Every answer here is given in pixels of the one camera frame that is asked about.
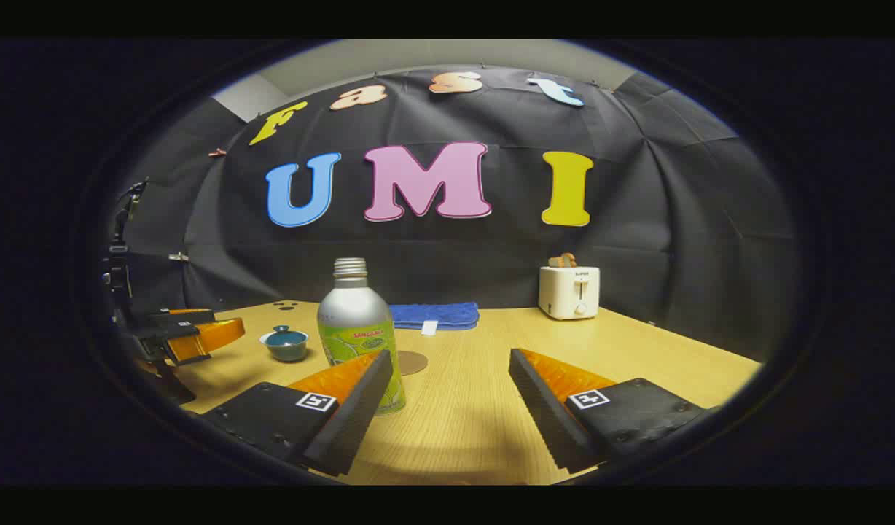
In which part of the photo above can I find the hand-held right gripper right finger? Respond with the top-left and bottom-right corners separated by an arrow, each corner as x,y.
509,348 -> 711,475

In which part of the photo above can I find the teal white teacup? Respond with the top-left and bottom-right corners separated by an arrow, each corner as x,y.
259,334 -> 310,363

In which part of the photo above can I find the white toaster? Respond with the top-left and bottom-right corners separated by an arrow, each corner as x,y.
539,265 -> 601,321

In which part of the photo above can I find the silver green water bottle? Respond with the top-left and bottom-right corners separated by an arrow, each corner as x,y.
317,257 -> 407,416

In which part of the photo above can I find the black backdrop cloth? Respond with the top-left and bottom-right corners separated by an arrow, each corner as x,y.
109,66 -> 802,362

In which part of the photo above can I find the teal teacup lid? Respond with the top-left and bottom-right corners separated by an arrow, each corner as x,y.
261,325 -> 308,348

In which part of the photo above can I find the blue folded towel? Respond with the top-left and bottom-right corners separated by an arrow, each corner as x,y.
388,303 -> 480,335

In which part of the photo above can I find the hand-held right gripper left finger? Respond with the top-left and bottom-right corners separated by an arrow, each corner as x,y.
200,349 -> 394,478

